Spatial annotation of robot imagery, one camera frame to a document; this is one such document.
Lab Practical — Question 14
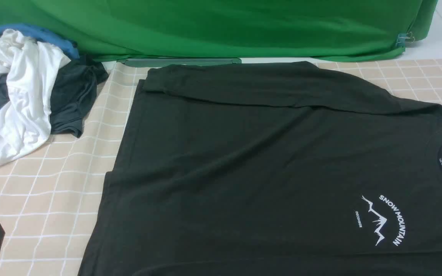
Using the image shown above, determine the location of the dark teal crumpled shirt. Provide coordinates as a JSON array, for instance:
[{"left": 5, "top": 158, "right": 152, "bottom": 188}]
[{"left": 0, "top": 56, "right": 109, "bottom": 138}]

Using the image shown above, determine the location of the green backdrop cloth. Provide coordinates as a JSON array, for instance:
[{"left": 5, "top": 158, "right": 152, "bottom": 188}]
[{"left": 0, "top": 0, "right": 437, "bottom": 62}]

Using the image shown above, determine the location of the white crumpled shirt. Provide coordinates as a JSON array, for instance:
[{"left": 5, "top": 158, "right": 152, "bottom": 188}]
[{"left": 0, "top": 29, "right": 70, "bottom": 166}]

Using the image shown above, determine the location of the dark gray long-sleeved shirt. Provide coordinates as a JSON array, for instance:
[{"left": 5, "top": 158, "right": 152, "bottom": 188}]
[{"left": 78, "top": 62, "right": 442, "bottom": 276}]

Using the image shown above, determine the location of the blue crumpled garment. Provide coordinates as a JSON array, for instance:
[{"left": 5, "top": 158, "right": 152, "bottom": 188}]
[{"left": 0, "top": 23, "right": 80, "bottom": 108}]

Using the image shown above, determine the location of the blue binder clip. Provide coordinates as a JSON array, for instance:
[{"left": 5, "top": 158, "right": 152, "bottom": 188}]
[{"left": 395, "top": 31, "right": 416, "bottom": 48}]

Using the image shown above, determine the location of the beige checkered tablecloth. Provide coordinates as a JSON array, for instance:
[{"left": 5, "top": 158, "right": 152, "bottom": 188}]
[{"left": 0, "top": 58, "right": 442, "bottom": 276}]

